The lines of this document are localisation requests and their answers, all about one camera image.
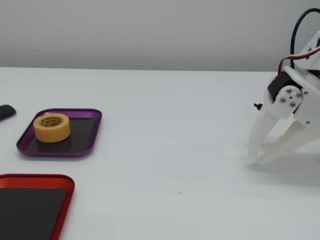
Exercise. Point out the red metal dish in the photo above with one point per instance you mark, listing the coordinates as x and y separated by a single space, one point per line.
67 197

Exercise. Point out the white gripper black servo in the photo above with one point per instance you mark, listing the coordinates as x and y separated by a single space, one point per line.
287 100

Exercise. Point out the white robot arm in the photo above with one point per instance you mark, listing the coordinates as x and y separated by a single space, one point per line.
313 42

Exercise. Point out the purple metal dish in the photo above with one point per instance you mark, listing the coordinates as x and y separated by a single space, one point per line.
85 140

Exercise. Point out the yellow masking tape roll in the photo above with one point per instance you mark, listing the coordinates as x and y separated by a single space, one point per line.
51 131

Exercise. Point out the black rounded object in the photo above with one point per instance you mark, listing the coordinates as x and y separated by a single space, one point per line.
6 111

